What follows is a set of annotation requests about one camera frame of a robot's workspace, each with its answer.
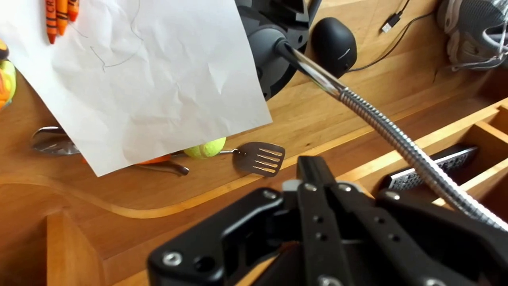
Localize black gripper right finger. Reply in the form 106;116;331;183
327;183;508;286

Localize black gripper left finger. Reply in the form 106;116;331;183
147;189;284;286

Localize grey gooseneck desk lamp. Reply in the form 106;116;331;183
233;0;508;232

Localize black slotted spatula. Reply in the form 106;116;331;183
223;141;285;176

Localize black remote control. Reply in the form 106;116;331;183
377;146;479;194

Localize yellow-green tennis ball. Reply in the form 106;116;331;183
184;137;227;159

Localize black computer mouse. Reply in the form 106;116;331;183
311;18;357;78

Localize white paper sheet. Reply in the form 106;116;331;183
0;0;271;176

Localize wooden roll-top desk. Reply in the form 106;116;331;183
0;0;506;286

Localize grey blue sneaker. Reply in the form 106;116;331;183
436;0;508;70

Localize metal scissors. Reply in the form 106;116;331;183
31;126;190;175

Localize orange crayons pile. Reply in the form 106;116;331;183
44;0;79;45

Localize black usb cable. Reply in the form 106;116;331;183
347;0;450;73

